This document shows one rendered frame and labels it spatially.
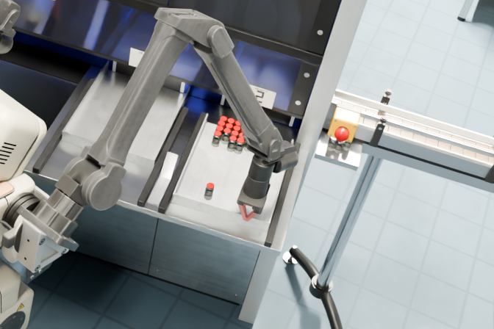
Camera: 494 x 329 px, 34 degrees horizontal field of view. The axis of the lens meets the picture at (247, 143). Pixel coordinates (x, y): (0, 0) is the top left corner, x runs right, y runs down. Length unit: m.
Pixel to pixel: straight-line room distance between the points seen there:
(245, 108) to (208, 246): 1.02
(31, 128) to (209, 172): 0.72
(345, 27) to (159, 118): 0.61
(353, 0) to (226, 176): 0.59
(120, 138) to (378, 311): 1.80
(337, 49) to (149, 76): 0.69
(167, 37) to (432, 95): 2.82
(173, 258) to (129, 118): 1.30
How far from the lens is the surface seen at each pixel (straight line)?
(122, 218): 2.81
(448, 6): 5.08
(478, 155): 2.53
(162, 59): 1.63
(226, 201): 2.18
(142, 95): 1.63
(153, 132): 2.32
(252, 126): 1.88
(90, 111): 2.36
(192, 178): 2.21
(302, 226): 3.39
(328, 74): 2.21
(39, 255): 1.65
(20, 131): 1.62
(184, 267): 2.90
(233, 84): 1.78
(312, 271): 3.09
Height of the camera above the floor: 2.46
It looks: 42 degrees down
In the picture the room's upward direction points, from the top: 15 degrees clockwise
